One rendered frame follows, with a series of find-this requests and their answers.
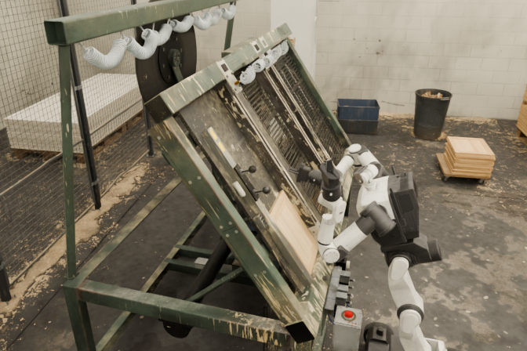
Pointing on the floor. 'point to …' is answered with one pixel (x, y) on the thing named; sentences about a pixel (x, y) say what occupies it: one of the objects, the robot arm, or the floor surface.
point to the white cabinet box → (297, 19)
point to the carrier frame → (75, 298)
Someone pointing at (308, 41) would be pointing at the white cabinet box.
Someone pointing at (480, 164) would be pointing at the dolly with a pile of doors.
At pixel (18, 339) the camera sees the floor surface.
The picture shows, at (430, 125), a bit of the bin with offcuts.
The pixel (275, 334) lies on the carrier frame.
